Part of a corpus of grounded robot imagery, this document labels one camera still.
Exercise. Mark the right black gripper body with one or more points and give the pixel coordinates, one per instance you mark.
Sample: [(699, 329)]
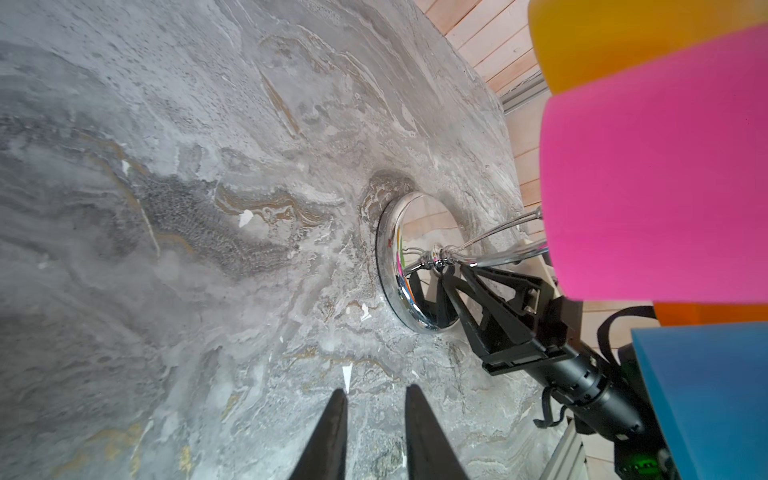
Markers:
[(513, 321)]

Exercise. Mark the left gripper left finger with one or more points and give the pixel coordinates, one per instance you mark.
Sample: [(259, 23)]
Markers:
[(324, 456)]

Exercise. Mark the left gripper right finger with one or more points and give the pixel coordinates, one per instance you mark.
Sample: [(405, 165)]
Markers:
[(429, 453)]

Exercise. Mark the orange wine glass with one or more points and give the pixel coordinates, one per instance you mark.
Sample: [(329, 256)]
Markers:
[(685, 314)]

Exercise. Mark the blue wine glass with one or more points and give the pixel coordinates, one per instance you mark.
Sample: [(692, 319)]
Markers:
[(708, 388)]

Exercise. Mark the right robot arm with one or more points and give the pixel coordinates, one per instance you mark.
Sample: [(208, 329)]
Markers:
[(610, 401)]

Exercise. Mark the chrome wine glass rack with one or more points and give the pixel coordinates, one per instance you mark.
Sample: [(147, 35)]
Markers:
[(418, 241)]

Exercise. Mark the pink wine glass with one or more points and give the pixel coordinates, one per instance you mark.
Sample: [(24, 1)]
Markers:
[(654, 180)]

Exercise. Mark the yellow wine glass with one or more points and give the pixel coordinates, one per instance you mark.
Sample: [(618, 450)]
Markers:
[(577, 42)]

